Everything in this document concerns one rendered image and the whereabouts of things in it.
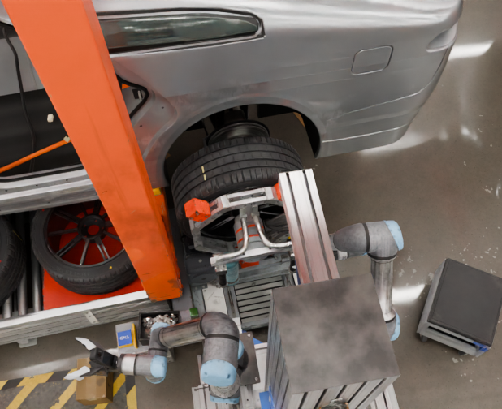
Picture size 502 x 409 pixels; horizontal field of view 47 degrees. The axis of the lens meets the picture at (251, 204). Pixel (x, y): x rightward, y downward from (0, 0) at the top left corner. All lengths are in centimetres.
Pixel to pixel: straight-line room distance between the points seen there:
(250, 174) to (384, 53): 76
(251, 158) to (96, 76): 119
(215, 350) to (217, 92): 108
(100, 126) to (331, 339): 86
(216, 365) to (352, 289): 67
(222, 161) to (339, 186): 147
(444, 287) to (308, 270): 198
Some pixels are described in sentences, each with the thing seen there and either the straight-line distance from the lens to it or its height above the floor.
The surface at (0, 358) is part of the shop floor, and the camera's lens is 374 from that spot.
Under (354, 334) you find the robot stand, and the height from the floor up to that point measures 203.
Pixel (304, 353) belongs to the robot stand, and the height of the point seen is 203.
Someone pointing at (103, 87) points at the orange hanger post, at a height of 218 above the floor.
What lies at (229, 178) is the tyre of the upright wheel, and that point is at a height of 117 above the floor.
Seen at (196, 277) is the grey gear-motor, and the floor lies 36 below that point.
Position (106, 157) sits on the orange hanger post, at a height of 186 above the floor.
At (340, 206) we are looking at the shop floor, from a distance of 382.
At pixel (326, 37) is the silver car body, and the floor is 163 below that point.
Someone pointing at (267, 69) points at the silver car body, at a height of 152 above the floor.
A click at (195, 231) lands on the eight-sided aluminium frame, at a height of 94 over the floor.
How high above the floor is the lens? 335
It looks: 62 degrees down
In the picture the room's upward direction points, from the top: 1 degrees counter-clockwise
